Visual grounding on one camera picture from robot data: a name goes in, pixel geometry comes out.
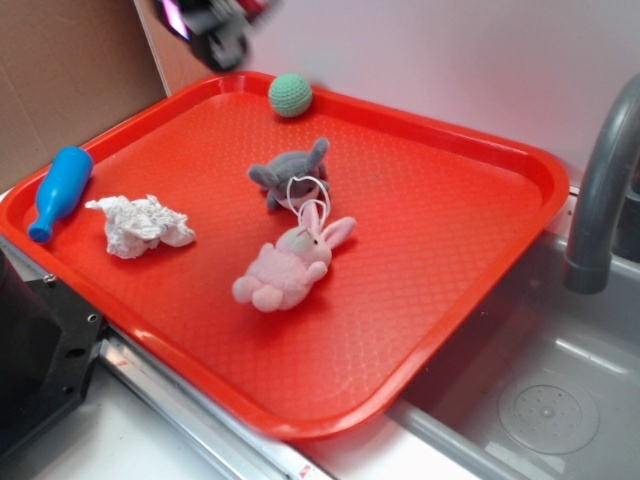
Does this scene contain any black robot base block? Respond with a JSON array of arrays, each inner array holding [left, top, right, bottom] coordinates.
[[1, 255, 104, 462]]

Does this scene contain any grey toy faucet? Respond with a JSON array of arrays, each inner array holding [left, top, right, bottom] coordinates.
[[563, 76, 639, 295]]

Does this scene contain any grey plastic sink basin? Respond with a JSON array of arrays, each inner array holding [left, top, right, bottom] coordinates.
[[389, 234, 639, 479]]

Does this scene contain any grey plush toy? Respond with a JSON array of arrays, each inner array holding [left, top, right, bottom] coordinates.
[[248, 138, 330, 211]]

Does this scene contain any crumpled white paper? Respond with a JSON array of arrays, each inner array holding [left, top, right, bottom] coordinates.
[[85, 195, 196, 260]]

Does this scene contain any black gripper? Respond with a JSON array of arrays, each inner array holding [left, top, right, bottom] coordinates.
[[154, 0, 280, 71]]

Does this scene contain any pink plush bunny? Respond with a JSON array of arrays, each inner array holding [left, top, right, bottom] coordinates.
[[232, 201, 356, 313]]

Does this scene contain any red plastic tray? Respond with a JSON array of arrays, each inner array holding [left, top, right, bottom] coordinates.
[[1, 73, 569, 440]]

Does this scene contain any green crocheted ball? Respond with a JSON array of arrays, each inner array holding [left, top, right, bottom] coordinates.
[[268, 73, 313, 118]]

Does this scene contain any brown cardboard panel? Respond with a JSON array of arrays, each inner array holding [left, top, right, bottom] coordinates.
[[1, 0, 212, 191]]

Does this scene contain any blue plastic bottle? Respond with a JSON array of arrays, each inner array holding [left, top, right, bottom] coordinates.
[[27, 146, 94, 243]]

